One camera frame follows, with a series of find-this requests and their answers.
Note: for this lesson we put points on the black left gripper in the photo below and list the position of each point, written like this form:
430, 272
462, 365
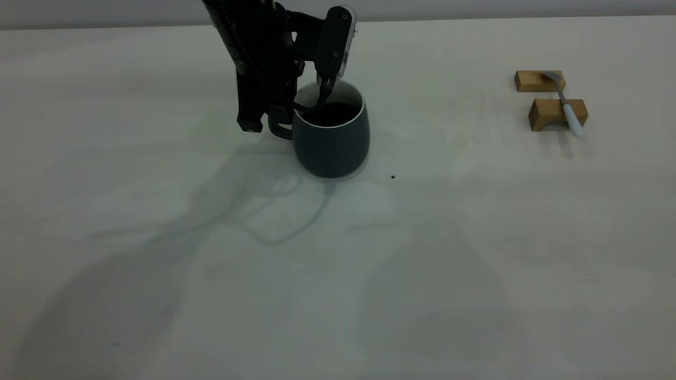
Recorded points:
264, 42

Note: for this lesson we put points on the dark grey ceramic mug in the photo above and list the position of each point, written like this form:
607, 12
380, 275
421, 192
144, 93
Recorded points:
332, 153

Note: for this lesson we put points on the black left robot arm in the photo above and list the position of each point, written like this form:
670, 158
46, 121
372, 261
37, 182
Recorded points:
237, 5

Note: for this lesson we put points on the flat rectangular wooden block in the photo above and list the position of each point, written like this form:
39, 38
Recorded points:
528, 82

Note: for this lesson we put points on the arched wooden block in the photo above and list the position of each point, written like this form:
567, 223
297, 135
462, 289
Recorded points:
546, 111

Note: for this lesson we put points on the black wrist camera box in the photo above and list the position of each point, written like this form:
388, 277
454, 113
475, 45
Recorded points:
335, 39

